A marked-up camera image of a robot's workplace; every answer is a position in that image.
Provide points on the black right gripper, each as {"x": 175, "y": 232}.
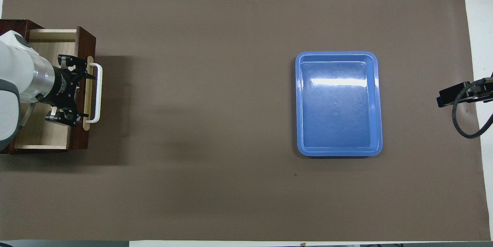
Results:
{"x": 483, "y": 91}

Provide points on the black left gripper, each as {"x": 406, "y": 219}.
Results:
{"x": 63, "y": 87}

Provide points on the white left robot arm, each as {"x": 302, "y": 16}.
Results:
{"x": 15, "y": 66}

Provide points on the blue plastic tray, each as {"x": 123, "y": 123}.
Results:
{"x": 339, "y": 116}

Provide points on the brown table mat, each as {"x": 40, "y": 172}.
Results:
{"x": 231, "y": 181}

